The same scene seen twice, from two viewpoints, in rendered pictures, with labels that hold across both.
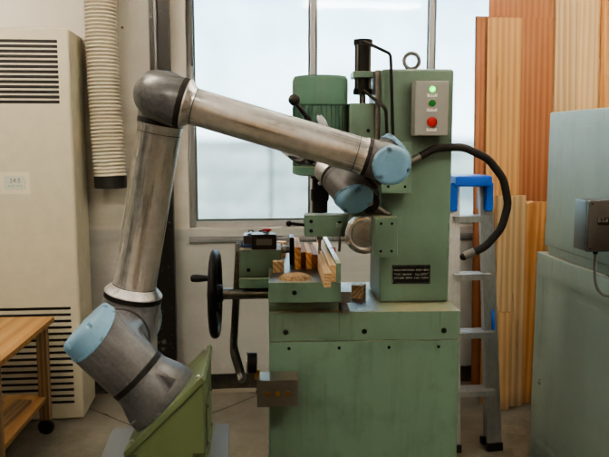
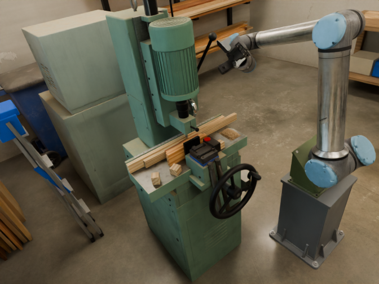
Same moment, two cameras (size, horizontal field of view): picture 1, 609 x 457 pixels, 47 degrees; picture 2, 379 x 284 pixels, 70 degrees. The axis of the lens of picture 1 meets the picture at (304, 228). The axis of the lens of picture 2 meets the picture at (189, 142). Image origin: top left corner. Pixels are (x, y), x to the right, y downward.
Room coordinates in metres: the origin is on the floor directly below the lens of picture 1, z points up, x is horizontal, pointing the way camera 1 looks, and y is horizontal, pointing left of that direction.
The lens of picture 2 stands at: (2.81, 0.95, 1.74)
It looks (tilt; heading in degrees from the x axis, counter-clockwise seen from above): 36 degrees down; 241
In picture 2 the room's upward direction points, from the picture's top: 8 degrees counter-clockwise
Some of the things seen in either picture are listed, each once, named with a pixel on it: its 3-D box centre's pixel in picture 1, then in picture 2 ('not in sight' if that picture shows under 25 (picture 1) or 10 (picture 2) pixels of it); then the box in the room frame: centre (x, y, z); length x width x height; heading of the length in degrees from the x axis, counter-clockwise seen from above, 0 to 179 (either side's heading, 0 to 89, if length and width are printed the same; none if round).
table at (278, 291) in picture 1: (286, 273); (195, 161); (2.29, 0.06, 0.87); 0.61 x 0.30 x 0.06; 2
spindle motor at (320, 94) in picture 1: (320, 126); (175, 60); (2.26, -0.05, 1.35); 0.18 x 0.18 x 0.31
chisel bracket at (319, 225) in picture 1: (325, 227); (183, 122); (2.26, -0.07, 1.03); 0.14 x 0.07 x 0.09; 92
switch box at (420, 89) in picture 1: (430, 108); not in sight; (2.13, -0.38, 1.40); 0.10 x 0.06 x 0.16; 92
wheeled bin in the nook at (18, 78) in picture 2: not in sight; (48, 114); (2.78, -2.00, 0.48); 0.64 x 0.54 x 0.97; 8
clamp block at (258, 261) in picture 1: (260, 259); (206, 162); (2.28, 0.14, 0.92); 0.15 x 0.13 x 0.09; 2
